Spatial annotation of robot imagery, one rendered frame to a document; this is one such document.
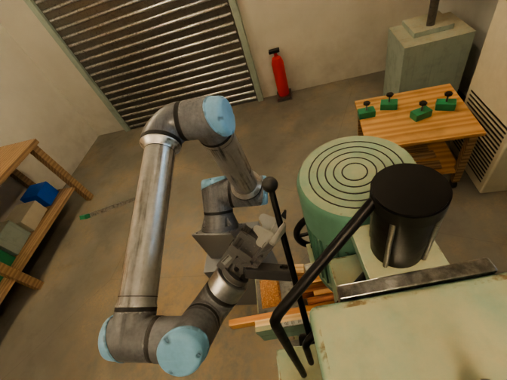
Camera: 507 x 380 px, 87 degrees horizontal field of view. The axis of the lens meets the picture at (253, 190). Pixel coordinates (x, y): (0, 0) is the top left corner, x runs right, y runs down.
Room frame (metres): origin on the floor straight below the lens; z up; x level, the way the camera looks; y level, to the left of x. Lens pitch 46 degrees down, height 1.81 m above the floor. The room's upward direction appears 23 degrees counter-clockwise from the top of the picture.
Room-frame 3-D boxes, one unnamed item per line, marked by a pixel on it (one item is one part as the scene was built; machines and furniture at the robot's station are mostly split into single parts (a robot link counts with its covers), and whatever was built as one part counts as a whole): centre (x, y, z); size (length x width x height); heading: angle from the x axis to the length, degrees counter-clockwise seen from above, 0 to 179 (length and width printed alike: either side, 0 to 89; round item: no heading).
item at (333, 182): (0.25, -0.15, 1.35); 0.18 x 0.18 x 0.31
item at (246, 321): (0.27, -0.05, 0.92); 0.60 x 0.02 x 0.04; 78
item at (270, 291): (0.39, 0.09, 0.91); 0.10 x 0.07 x 0.02; 168
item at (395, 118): (1.31, -1.19, 0.32); 0.66 x 0.57 x 0.64; 67
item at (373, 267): (0.11, -0.12, 1.54); 0.08 x 0.08 x 0.17; 78
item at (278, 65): (3.04, -0.84, 0.30); 0.19 x 0.18 x 0.60; 160
